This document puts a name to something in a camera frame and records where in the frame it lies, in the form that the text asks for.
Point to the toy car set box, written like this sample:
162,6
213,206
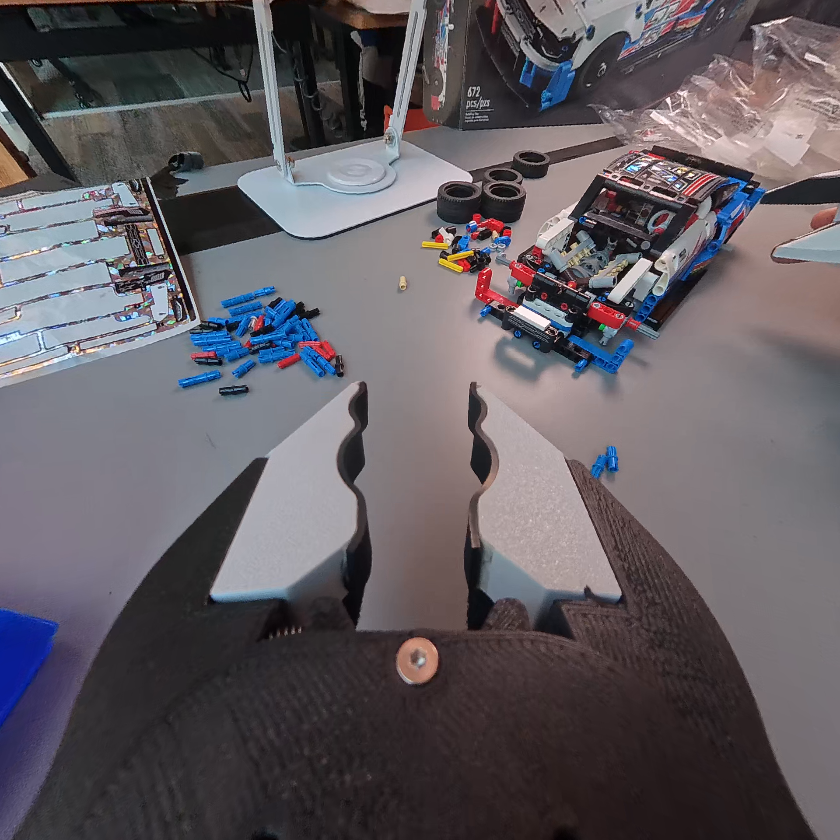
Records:
590,105

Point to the pile of clear plastic bags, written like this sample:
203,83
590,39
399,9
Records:
741,105

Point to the toy brick race car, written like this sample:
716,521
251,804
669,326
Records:
656,216

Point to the blue storage bin with tag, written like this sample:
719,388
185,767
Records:
19,663

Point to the pile of mixed brick pieces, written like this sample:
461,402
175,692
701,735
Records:
469,246

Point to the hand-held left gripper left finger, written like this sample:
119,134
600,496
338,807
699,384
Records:
289,518

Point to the white book stand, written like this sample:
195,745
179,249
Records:
367,197

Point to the black table frame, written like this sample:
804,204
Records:
131,36

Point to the holographic sticker sheet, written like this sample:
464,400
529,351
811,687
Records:
72,289

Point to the person's right hand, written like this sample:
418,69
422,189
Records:
828,218

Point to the pile of blue brick pins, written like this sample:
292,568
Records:
275,328

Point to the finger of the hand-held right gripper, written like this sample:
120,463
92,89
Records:
817,248
817,190

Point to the grey desk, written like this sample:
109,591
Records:
722,426

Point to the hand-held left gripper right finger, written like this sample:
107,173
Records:
544,525

